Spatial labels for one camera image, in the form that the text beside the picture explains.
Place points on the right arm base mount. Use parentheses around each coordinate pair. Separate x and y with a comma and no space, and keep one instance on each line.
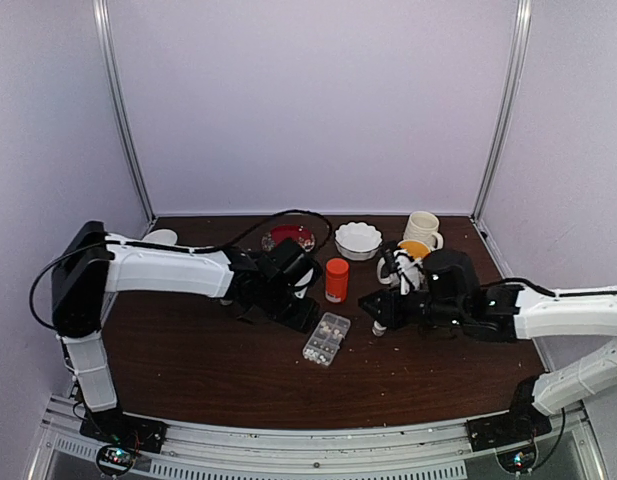
(505,429)

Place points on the white rice bowl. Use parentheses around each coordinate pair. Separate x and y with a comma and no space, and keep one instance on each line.
(166,237)

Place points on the right circuit board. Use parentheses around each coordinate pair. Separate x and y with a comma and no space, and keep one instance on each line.
(517,460)

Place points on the orange pill bottle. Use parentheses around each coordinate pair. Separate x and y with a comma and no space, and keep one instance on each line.
(336,280)

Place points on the small white pill bottle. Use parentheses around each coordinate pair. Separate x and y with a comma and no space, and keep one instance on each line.
(378,330)

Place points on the yellow inside patterned mug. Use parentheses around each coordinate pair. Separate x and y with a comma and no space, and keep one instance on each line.
(413,250)

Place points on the right aluminium frame post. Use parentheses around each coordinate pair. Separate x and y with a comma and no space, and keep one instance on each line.
(512,80)

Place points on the aluminium frame post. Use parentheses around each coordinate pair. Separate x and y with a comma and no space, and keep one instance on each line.
(512,80)
(104,33)

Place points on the red patterned plate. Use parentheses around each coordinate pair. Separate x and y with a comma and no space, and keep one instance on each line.
(298,233)

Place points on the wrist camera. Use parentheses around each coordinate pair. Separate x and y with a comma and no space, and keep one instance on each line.
(299,270)
(405,285)

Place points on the white pills in organizer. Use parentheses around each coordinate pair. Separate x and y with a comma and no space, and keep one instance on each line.
(315,356)

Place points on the left circuit board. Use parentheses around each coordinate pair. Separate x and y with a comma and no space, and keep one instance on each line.
(114,460)

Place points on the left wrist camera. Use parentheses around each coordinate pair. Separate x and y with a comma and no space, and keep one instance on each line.
(299,270)

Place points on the left aluminium frame post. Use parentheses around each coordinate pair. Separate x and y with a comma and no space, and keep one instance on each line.
(104,33)

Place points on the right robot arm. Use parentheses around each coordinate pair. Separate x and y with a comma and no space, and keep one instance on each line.
(505,311)

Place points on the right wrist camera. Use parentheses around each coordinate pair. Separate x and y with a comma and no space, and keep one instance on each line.
(405,285)

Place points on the cream ribbed mug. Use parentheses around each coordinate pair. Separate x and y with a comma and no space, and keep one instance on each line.
(424,226)

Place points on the circuit board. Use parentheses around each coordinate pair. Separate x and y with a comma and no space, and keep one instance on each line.
(114,460)
(517,460)

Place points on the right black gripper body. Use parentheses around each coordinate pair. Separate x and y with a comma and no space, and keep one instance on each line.
(395,318)

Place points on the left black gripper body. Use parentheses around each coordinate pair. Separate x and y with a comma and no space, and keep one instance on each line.
(281,311)

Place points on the clear pill organizer box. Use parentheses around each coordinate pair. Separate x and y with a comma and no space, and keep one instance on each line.
(334,321)

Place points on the white fluted bowl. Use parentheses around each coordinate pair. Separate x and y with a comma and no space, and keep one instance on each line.
(357,241)

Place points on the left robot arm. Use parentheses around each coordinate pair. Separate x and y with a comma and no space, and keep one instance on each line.
(97,263)

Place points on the aluminium front rail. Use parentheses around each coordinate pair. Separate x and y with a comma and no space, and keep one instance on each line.
(439,450)

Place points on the beige pills in organizer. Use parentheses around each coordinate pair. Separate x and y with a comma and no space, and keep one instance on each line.
(327,337)

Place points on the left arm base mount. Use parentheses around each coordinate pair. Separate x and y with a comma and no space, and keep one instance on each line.
(115,427)

